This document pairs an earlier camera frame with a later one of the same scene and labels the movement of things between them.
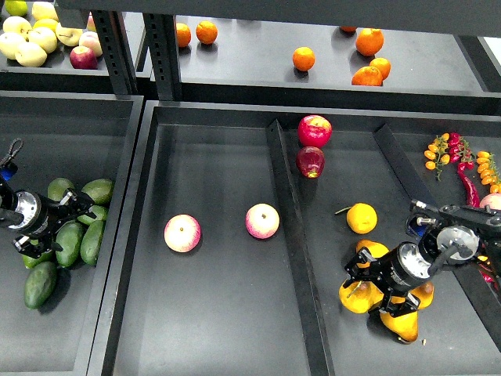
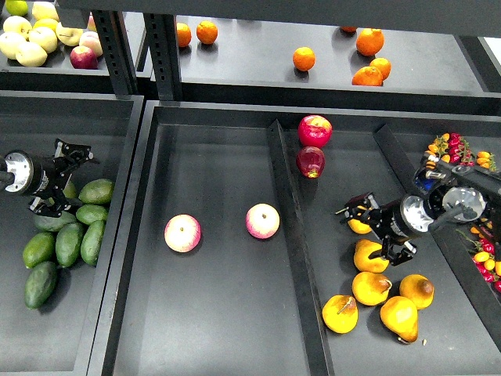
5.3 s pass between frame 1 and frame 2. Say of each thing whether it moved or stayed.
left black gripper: moved
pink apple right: stayed
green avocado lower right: stayed
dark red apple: stayed
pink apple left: stayed
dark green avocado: stayed
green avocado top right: stayed
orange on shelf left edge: stayed
